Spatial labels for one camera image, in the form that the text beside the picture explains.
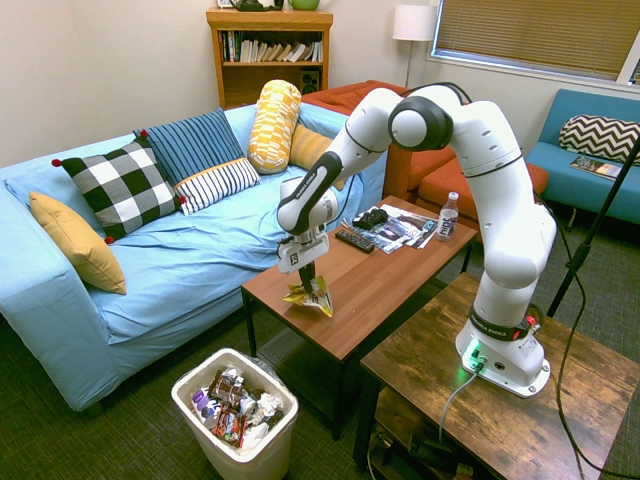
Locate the wooden coffee table black legs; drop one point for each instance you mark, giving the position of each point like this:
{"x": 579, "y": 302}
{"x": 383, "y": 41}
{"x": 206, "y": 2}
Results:
{"x": 380, "y": 295}

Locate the black device under table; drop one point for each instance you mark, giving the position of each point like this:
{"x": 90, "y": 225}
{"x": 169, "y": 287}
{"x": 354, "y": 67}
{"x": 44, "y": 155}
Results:
{"x": 430, "y": 449}

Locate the crushed silver can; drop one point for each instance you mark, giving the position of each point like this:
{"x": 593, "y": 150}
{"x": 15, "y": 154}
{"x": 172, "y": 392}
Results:
{"x": 247, "y": 404}

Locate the dark floor vent grille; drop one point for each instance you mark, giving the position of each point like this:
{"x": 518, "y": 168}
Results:
{"x": 280, "y": 347}

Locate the black white checkered cushion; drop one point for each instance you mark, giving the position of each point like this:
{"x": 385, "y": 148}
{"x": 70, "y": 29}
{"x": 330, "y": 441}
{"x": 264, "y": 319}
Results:
{"x": 120, "y": 187}

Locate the purple snack wrapper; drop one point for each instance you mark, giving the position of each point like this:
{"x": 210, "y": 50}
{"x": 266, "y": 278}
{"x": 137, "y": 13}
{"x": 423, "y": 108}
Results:
{"x": 204, "y": 404}

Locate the crumpled white paper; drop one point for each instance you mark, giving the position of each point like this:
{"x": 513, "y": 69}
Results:
{"x": 270, "y": 404}

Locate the magazine with landscape cover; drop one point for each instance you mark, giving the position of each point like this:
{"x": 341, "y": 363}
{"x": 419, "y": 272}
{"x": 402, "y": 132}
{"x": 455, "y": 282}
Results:
{"x": 595, "y": 168}

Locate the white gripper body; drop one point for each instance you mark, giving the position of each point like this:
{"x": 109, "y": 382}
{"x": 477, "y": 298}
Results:
{"x": 300, "y": 252}

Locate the wooden bookshelf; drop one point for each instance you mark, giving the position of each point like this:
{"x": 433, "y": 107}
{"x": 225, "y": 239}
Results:
{"x": 270, "y": 80}

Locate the orange yellow striped cushion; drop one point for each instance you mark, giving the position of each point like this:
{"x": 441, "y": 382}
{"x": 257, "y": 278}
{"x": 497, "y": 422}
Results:
{"x": 310, "y": 147}

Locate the clear water bottle purple label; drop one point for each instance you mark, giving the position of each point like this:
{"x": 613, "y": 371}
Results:
{"x": 448, "y": 222}

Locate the light blue sofa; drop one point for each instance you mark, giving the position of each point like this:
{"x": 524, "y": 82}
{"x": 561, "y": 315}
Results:
{"x": 200, "y": 250}

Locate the black white chevron pillow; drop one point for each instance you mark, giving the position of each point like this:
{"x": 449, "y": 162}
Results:
{"x": 600, "y": 137}

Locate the white navy striped cushion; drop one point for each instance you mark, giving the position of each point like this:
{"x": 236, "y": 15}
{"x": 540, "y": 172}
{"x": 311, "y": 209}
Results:
{"x": 215, "y": 184}

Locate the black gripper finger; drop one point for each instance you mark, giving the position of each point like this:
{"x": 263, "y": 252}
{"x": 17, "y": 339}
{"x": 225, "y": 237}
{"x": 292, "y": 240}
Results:
{"x": 305, "y": 280}
{"x": 312, "y": 272}

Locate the brown snack wrapper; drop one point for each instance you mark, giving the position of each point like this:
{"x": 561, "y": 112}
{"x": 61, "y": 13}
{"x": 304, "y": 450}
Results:
{"x": 226, "y": 387}

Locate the orange ottoman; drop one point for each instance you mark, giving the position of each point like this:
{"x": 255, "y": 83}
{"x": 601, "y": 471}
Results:
{"x": 445, "y": 187}

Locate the glossy dark cover magazine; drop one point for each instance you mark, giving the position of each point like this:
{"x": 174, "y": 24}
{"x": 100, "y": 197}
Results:
{"x": 427, "y": 232}
{"x": 395, "y": 232}

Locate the black game controller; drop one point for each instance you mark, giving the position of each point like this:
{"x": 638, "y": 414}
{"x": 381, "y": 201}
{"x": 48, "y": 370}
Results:
{"x": 371, "y": 219}

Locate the rustic dark wood robot table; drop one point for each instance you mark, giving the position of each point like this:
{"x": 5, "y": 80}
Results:
{"x": 500, "y": 425}

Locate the white shade floor lamp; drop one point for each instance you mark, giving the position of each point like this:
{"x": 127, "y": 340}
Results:
{"x": 414, "y": 22}

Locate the blue striped cushion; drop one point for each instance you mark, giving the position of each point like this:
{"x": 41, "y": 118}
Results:
{"x": 195, "y": 142}

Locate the yellow patterned bolster pillow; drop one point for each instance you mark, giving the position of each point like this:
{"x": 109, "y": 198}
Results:
{"x": 274, "y": 125}

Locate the yellow chip bag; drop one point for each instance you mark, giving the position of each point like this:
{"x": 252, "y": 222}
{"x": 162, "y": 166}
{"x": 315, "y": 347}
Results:
{"x": 320, "y": 300}

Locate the teal sofa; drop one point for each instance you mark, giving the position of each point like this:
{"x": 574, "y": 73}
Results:
{"x": 570, "y": 185}

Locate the red snack wrapper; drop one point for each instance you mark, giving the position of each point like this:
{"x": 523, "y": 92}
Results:
{"x": 229, "y": 426}

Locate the white plastic trash bin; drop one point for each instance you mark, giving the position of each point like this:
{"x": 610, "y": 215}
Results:
{"x": 260, "y": 460}

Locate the brown window blinds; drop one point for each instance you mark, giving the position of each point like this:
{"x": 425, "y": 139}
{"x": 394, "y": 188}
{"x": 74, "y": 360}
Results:
{"x": 540, "y": 30}

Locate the small black speaker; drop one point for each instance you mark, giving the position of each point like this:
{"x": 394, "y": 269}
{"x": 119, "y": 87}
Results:
{"x": 310, "y": 81}

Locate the green bowl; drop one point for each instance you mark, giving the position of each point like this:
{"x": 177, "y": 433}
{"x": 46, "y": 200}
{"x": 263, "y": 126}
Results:
{"x": 304, "y": 4}

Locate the black object on shelf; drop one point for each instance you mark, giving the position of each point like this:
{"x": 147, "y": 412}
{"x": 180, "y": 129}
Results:
{"x": 250, "y": 5}

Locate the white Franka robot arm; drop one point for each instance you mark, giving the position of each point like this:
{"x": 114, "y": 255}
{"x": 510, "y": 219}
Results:
{"x": 510, "y": 200}

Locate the black TV remote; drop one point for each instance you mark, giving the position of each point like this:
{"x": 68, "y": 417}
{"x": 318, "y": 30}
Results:
{"x": 355, "y": 241}

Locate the black camera tripod stand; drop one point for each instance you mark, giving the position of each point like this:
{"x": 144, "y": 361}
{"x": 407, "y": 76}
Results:
{"x": 580, "y": 255}

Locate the plain mustard yellow cushion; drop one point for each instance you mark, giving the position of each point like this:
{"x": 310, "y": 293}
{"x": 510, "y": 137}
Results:
{"x": 80, "y": 245}

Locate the row of books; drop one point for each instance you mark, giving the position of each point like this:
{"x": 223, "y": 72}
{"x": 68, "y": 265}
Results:
{"x": 270, "y": 52}

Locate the orange armchair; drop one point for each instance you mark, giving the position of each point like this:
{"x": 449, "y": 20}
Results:
{"x": 425, "y": 162}

